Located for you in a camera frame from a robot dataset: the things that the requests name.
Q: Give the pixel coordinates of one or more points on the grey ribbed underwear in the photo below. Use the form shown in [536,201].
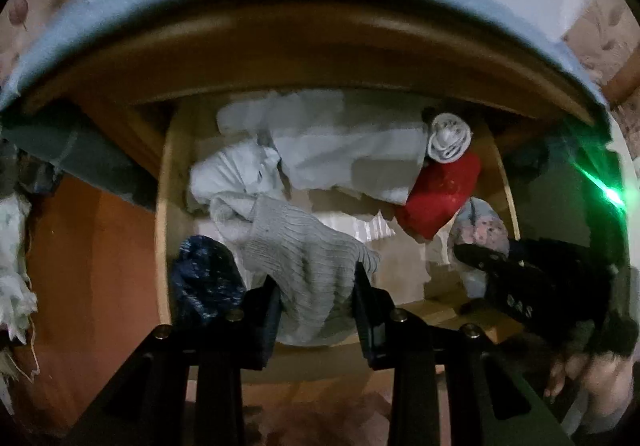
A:
[300,266]

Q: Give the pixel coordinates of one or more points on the dark blue speckled underwear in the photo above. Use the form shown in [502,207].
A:
[205,271]

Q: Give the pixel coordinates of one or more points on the wooden drawer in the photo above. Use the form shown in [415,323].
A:
[167,226]

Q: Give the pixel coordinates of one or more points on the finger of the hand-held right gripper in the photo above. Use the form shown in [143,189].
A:
[480,256]

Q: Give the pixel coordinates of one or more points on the leaf print curtain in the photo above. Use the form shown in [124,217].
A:
[605,41]

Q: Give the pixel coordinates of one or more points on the large white underwear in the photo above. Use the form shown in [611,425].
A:
[340,146]

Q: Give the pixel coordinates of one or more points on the red underwear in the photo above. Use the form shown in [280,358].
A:
[440,196]

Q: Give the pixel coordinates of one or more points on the white sock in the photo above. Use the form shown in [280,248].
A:
[447,139]

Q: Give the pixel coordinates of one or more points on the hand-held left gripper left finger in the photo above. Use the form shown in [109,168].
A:
[265,321]

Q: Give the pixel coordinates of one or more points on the white crumpled fabric pile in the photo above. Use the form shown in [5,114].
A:
[12,236]

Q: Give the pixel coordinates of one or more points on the pale floral underwear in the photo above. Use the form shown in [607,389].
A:
[482,226]

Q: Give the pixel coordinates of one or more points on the person's right hand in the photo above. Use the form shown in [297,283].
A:
[600,376]

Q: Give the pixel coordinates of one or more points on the wooden nightstand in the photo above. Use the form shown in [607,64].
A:
[300,41]

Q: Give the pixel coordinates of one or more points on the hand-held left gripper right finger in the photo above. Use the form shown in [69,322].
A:
[367,321]

